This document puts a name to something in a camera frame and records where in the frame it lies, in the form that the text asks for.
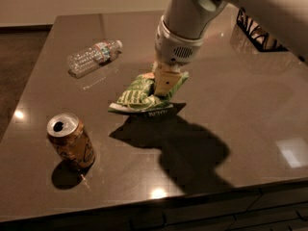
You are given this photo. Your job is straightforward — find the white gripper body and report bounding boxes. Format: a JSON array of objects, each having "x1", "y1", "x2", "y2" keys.
[{"x1": 155, "y1": 16, "x2": 203, "y2": 65}]

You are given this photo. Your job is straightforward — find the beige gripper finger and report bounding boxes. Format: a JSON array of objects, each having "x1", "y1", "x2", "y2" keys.
[{"x1": 154, "y1": 63, "x2": 182, "y2": 96}]

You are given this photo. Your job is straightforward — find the green jalapeno chip bag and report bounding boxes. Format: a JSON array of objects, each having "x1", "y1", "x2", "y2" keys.
[{"x1": 108, "y1": 72, "x2": 189, "y2": 117}]

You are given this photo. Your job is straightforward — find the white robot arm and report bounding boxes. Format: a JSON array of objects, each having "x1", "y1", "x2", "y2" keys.
[{"x1": 155, "y1": 0, "x2": 308, "y2": 66}]

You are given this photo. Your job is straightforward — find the orange soda can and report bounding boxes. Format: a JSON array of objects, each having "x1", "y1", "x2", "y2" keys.
[{"x1": 46, "y1": 113, "x2": 95, "y2": 171}]

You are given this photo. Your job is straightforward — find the clear plastic water bottle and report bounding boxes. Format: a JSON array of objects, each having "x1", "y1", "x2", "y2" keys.
[{"x1": 67, "y1": 39, "x2": 123, "y2": 79}]

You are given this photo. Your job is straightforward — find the black wire basket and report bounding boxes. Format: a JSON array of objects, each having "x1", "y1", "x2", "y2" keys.
[{"x1": 237, "y1": 9, "x2": 287, "y2": 52}]

